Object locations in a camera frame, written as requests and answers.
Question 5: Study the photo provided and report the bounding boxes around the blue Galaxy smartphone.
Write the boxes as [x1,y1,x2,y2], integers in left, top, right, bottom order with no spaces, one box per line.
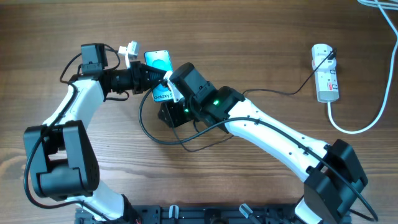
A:
[144,49,175,103]

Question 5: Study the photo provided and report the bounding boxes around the black USB charging cable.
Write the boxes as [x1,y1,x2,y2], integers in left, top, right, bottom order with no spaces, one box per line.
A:
[170,47,338,153]

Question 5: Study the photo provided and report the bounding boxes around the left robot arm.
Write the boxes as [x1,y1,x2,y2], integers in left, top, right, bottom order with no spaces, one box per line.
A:
[23,41,165,223]

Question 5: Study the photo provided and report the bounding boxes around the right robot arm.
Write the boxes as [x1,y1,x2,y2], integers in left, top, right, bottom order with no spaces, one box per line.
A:
[159,63,368,223]

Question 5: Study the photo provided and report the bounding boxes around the white power strip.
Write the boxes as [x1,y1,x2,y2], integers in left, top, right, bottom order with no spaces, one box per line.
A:
[312,44,340,103]

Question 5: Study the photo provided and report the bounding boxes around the black left camera cable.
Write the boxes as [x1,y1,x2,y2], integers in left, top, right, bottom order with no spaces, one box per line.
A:
[23,43,130,223]

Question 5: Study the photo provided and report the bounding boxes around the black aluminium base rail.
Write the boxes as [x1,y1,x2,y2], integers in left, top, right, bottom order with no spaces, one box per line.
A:
[74,203,352,224]

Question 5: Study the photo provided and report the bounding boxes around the white power strip cord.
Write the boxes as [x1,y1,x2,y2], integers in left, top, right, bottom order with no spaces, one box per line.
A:
[326,0,398,135]

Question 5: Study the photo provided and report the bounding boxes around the white cables at corner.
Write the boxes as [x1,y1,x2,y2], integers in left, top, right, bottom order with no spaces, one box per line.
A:
[356,0,398,11]

